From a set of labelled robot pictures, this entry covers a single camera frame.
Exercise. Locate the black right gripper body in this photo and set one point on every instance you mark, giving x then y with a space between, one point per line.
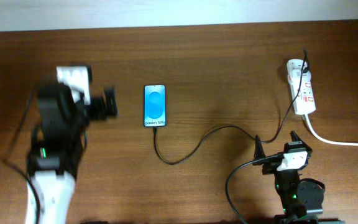
284 181

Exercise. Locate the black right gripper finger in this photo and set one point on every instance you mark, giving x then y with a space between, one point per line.
298 143
259 154

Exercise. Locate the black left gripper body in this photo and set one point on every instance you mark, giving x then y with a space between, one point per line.
98 101

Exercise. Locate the blue smartphone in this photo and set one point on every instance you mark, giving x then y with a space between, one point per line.
155 112

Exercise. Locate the white power strip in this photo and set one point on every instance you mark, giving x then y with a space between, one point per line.
301 93

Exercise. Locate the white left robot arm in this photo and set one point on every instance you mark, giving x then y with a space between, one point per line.
59 140

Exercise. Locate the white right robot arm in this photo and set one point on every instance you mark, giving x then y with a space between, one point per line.
301 198

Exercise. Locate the white charger plug adapter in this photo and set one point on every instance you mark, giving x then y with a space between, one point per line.
295 74

